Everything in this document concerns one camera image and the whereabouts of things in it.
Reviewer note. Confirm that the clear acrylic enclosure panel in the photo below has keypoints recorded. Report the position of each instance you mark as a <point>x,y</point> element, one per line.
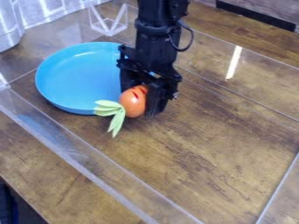
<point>152,207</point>

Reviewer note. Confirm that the blue round plastic tray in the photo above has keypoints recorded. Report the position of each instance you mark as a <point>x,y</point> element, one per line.
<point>79,75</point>

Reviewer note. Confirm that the white grey patterned curtain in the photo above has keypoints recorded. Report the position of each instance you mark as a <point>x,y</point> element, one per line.
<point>23,14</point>

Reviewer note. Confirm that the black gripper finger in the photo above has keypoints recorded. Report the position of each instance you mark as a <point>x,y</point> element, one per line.
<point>162,91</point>
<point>131,78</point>

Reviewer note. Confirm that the clear acrylic triangular bracket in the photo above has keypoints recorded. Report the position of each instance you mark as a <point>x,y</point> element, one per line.
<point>107,26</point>

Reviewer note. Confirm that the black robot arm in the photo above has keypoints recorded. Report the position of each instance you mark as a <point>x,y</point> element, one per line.
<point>164,12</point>

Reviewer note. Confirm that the orange toy carrot green leaves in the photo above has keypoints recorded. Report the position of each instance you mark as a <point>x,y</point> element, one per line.
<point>130,106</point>

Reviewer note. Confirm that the dark baseboard strip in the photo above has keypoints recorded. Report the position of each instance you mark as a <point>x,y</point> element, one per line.
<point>276,22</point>

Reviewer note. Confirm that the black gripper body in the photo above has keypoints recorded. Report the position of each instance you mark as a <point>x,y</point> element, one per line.
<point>154,53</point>

